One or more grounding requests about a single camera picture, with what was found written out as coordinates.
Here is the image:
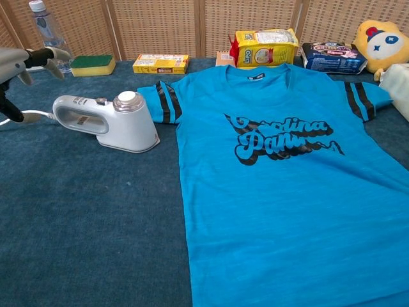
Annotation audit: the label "blue printed t-shirt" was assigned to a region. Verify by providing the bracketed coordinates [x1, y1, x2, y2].
[136, 63, 409, 307]

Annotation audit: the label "cream wrapped tissue pack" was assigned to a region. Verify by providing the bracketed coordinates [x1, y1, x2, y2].
[378, 63, 409, 122]

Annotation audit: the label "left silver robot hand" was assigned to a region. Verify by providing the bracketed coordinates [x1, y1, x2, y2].
[0, 46, 73, 124]

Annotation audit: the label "dark sanitary pad pack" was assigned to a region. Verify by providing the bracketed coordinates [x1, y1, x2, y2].
[301, 42, 368, 75]

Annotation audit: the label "yellow plush toy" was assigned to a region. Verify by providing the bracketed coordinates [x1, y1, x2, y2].
[352, 19, 409, 81]

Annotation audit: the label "white handheld steam iron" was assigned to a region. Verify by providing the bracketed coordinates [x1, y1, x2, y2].
[52, 90, 161, 154]

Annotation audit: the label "yellow cardboard snack box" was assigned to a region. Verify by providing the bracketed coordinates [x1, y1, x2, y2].
[132, 54, 190, 75]

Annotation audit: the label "dark teal table cover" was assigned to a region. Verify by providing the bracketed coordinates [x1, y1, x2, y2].
[0, 56, 409, 307]

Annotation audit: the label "white power cord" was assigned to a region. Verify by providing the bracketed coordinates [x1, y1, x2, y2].
[0, 109, 55, 126]

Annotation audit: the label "clear plastic water bottle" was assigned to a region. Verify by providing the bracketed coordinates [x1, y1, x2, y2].
[27, 0, 73, 74]

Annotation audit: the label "wicker folding screen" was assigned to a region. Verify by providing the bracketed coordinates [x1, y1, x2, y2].
[0, 0, 409, 61]

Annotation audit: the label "green yellow sponge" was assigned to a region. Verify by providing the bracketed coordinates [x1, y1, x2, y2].
[70, 54, 117, 77]

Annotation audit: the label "yellow Lipo snack bag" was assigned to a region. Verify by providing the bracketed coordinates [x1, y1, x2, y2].
[228, 28, 300, 70]

